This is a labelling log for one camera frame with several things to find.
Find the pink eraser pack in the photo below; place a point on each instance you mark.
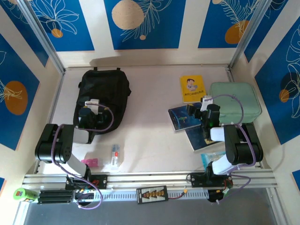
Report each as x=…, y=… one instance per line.
x=90, y=162

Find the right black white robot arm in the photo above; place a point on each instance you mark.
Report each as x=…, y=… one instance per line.
x=243, y=147

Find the black ribbed power box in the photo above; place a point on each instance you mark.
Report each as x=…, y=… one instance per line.
x=55, y=197

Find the long aluminium mounting rail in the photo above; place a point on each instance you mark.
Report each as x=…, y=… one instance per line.
x=152, y=179

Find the black parallel charging board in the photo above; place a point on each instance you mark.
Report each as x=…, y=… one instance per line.
x=152, y=194

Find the mint green pencil case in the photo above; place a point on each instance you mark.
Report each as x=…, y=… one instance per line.
x=234, y=103

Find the black fabric backpack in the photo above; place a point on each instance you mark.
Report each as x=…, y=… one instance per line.
x=105, y=82

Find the clear plastic supply case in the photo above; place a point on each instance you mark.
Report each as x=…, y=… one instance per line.
x=115, y=159

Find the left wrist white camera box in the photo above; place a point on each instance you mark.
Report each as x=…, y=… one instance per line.
x=92, y=103

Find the blue picture-cover book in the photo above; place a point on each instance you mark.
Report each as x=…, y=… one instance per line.
x=179, y=119

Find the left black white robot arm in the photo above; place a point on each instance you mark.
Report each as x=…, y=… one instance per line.
x=58, y=145

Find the dark blue book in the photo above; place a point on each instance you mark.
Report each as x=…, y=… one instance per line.
x=199, y=143

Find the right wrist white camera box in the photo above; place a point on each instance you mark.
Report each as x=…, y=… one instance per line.
x=206, y=101

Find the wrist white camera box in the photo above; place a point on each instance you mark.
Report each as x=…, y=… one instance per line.
x=206, y=101
x=92, y=103

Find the small green circuit board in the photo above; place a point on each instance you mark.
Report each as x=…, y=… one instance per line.
x=227, y=188

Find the aluminium frame post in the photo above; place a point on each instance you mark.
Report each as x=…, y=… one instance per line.
x=246, y=35
x=43, y=35

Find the blue white tissue pack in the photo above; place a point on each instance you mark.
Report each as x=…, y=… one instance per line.
x=208, y=158

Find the yellow paperback book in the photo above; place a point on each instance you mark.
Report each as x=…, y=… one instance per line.
x=188, y=92

